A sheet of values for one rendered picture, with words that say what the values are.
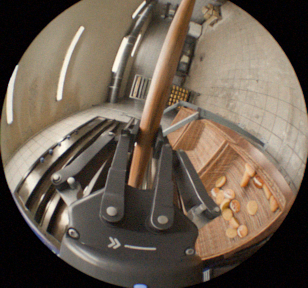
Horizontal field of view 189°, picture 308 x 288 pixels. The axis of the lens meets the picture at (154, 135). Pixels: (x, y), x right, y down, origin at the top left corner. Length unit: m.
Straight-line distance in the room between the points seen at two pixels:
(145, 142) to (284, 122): 1.27
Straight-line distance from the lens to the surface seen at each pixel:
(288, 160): 1.21
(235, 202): 0.70
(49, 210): 0.77
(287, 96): 1.39
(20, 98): 1.44
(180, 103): 1.03
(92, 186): 0.57
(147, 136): 0.16
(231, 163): 0.79
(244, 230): 0.68
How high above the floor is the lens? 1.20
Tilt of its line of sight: 6 degrees down
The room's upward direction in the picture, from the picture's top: 76 degrees counter-clockwise
